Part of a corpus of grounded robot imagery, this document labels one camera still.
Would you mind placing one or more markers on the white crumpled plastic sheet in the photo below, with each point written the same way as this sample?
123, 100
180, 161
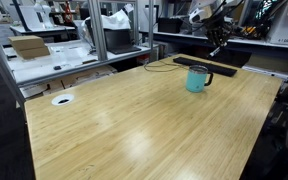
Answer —
117, 21

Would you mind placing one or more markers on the white table cable grommet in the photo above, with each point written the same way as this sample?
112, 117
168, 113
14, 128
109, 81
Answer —
62, 99

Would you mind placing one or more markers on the black storage bin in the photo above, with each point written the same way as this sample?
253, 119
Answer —
169, 25

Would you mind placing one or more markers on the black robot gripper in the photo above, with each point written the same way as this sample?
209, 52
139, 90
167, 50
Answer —
218, 30

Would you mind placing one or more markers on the teal metal mug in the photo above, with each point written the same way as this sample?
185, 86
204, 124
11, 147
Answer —
197, 78

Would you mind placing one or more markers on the black laptop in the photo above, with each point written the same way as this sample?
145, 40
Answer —
119, 41

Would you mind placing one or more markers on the aluminium frame post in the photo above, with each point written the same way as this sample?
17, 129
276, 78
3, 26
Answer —
98, 33

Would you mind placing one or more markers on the white side workbench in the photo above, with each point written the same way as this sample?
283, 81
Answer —
65, 58

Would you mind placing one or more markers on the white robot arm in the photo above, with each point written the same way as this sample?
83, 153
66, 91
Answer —
211, 16

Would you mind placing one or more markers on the stacked cardboard boxes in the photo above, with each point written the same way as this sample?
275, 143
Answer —
29, 47

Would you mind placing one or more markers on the black computer keyboard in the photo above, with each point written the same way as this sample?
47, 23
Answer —
229, 72

